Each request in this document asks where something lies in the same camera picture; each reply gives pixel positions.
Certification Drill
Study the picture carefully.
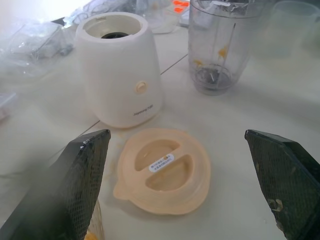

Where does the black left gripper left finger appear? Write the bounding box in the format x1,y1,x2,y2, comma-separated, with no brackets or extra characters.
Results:
0,129,112,240

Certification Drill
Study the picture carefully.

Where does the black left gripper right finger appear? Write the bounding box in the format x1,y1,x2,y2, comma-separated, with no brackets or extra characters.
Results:
244,129,320,240

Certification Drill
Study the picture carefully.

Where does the small clear plastic cup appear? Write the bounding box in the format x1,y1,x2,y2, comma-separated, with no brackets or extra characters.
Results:
86,199,106,240

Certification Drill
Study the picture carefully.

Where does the clear blender jar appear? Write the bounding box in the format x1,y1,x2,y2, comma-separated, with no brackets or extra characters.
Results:
187,0,264,97

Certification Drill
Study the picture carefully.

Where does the peach blender lid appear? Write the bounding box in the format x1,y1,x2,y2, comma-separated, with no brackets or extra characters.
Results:
112,127,212,216

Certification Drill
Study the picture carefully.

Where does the white blender base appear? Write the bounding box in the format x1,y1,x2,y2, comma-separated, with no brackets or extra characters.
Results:
75,11,166,130

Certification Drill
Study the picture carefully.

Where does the clear plastic measuring cup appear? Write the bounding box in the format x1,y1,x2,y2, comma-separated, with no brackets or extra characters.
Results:
251,1,320,70

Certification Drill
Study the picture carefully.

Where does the clear plastic bag pile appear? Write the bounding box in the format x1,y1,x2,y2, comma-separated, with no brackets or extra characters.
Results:
0,13,77,77

